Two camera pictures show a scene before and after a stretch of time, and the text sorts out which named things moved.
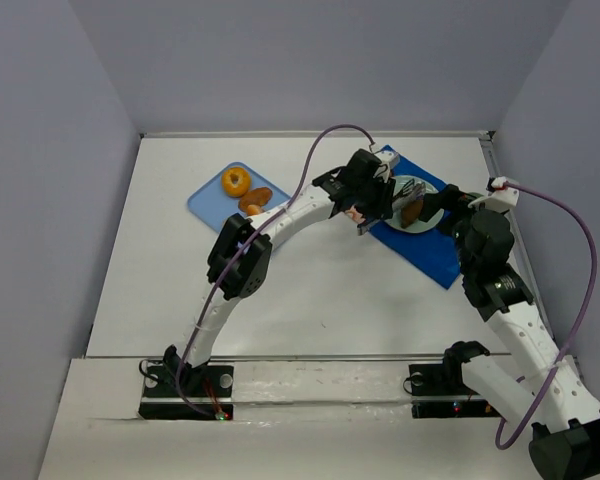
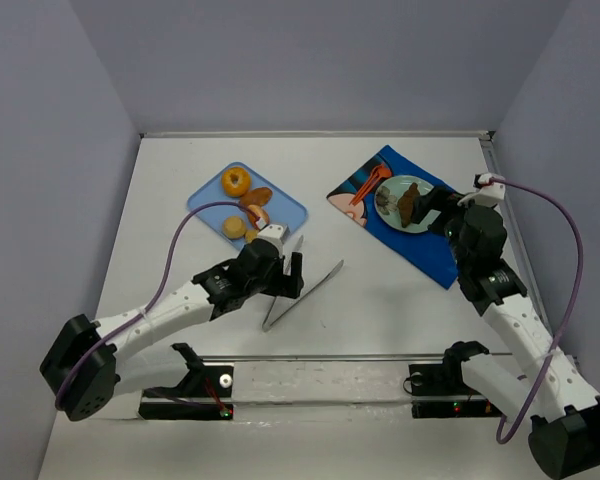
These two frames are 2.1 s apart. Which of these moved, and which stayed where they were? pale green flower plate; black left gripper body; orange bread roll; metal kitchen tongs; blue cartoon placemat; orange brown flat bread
Moved: metal kitchen tongs; black left gripper body
Stayed: orange bread roll; pale green flower plate; blue cartoon placemat; orange brown flat bread
